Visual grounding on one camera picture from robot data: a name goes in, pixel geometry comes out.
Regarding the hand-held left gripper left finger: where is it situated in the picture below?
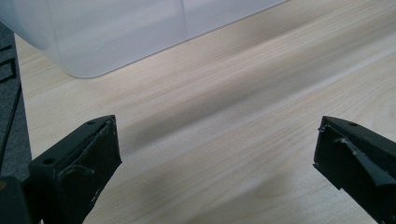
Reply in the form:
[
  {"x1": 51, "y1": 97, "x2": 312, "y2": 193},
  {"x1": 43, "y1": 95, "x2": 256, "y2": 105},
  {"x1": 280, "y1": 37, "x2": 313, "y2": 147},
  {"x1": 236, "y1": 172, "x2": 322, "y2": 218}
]
[{"x1": 28, "y1": 114, "x2": 122, "y2": 224}]

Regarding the thin black floor cable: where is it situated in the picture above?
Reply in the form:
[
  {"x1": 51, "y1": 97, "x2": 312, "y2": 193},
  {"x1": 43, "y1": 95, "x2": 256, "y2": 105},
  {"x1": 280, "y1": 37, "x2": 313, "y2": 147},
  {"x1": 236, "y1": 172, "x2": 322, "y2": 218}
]
[{"x1": 0, "y1": 82, "x2": 23, "y2": 172}]

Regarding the clear plastic drawer cabinet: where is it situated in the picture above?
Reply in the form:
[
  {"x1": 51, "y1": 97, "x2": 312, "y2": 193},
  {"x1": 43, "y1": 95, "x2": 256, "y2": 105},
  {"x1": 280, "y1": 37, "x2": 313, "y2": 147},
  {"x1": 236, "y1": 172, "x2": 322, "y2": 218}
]
[{"x1": 0, "y1": 0, "x2": 288, "y2": 78}]

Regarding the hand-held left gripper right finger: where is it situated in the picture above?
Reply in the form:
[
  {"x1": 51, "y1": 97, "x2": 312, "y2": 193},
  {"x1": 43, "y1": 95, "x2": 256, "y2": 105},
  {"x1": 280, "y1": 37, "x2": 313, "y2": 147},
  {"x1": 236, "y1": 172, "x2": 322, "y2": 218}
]
[{"x1": 313, "y1": 115, "x2": 396, "y2": 224}]

